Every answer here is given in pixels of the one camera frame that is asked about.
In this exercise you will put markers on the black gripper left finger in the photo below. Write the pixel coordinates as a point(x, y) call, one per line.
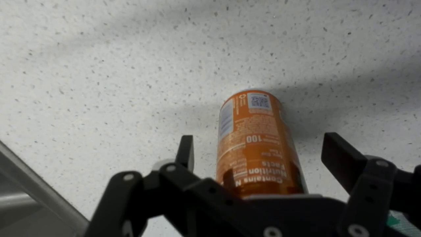
point(127, 201)

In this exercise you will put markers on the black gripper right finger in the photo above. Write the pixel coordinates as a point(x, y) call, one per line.
point(373, 184)

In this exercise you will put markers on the orange soda can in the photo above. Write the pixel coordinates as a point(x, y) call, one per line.
point(258, 145)

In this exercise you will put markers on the stainless steel sink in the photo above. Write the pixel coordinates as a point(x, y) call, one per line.
point(27, 211)

